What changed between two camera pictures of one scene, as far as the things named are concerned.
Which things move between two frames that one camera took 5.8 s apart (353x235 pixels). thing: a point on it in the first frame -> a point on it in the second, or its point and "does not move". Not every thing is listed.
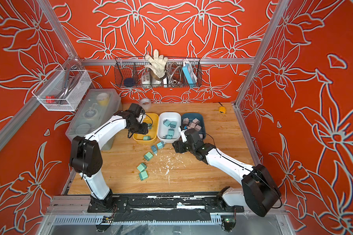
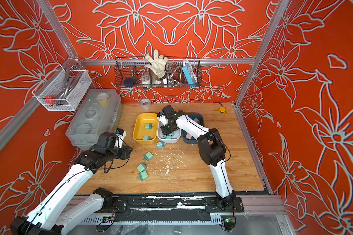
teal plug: [161, 145] does not move
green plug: [143, 175] does not move
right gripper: [178, 145] -> [165, 131]
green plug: [141, 167] does not move
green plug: [148, 156] does not move
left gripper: [144, 130] -> [126, 152]
